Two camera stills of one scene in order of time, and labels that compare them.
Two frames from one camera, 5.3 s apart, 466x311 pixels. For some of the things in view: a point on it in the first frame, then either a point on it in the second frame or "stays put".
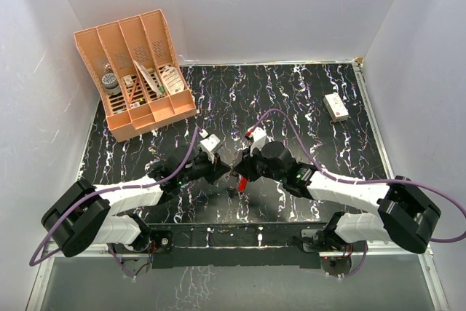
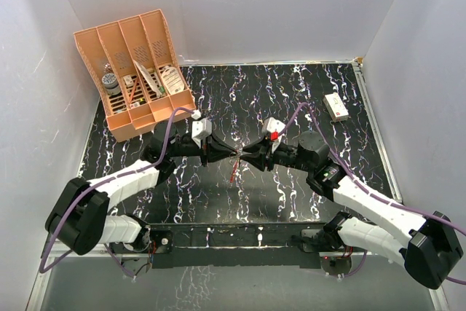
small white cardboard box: x=336 y=107 stays put
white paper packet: x=151 y=81 stays put
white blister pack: x=172 y=80 stays put
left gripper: x=220 y=168 to x=212 y=151
